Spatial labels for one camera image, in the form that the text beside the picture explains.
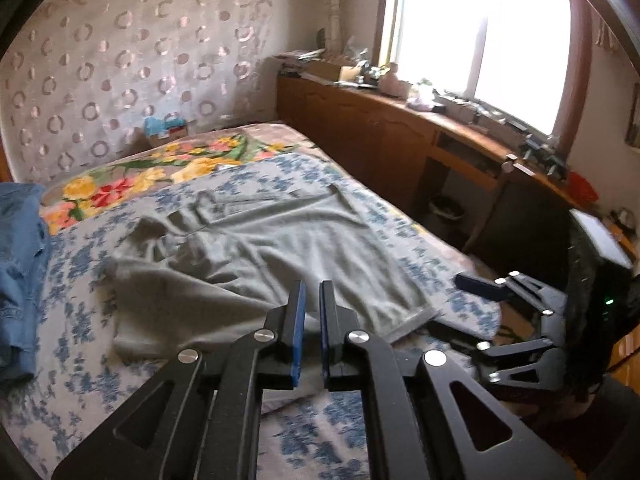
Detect box with blue cloth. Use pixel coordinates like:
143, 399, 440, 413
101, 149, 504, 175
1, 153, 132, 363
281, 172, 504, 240
143, 117, 188, 145

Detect wooden sideboard cabinet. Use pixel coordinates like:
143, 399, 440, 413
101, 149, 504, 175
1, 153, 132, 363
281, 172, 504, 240
277, 75, 576, 257

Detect folded blue jeans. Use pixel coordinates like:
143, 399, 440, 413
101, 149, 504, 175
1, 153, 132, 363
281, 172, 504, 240
0, 182, 51, 385

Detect colourful floral blanket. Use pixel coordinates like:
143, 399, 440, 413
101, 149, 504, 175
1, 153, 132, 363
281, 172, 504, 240
40, 122, 329, 235

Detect stack of papers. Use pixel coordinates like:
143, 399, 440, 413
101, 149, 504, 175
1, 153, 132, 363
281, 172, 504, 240
273, 49, 324, 72

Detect red object on cabinet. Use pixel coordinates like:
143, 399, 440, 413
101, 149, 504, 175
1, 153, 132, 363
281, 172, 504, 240
567, 171, 599, 207

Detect pink circle-pattern curtain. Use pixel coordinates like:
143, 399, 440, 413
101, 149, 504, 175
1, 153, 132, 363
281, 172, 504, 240
1, 0, 272, 185

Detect grey-green pants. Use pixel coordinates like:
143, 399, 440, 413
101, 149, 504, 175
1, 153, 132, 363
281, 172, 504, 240
108, 185, 434, 359

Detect pink bottle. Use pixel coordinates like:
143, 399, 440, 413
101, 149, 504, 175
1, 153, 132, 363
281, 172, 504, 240
378, 63, 411, 101

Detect checked window curtain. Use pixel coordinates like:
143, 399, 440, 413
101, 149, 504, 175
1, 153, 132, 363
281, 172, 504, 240
319, 0, 352, 57

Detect cardboard box on cabinet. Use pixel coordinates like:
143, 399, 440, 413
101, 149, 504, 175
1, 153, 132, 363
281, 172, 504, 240
306, 60, 361, 82

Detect blue floral bed sheet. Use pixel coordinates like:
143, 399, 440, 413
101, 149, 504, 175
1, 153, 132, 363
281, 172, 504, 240
1, 153, 500, 479

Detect window with wooden frame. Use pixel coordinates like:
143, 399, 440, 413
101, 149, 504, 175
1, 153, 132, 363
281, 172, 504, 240
376, 0, 592, 155

